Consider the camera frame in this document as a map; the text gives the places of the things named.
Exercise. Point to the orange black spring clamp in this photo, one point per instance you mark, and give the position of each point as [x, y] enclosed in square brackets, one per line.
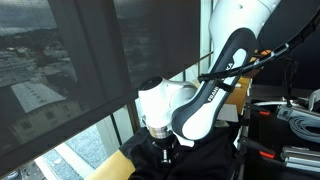
[265, 52]

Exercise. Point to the double aluminium rail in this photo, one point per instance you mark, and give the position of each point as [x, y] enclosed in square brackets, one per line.
[300, 160]

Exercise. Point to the metal corner bracket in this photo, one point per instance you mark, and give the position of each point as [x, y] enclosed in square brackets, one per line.
[284, 113]

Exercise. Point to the narrow dark window shade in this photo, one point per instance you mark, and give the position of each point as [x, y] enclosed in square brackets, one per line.
[156, 33]

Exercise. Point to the black vest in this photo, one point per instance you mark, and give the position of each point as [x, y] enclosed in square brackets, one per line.
[206, 160]

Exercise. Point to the wide dark window shade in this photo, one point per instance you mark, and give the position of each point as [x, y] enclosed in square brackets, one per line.
[50, 66]

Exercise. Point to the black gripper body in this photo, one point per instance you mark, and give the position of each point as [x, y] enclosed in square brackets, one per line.
[165, 145]

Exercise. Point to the thin black camera stand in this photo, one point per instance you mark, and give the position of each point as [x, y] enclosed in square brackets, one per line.
[292, 76]

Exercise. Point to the black perforated breadboard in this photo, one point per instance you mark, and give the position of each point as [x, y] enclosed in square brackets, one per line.
[266, 130]

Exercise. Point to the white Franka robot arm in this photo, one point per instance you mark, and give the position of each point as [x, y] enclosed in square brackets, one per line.
[200, 110]

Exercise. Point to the silver metal bar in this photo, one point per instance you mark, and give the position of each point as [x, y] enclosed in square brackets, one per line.
[270, 102]

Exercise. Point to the black clamp orange tip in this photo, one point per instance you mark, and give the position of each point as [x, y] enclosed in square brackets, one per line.
[265, 113]
[266, 154]

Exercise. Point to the single aluminium rail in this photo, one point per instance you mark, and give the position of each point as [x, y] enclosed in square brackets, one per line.
[306, 111]

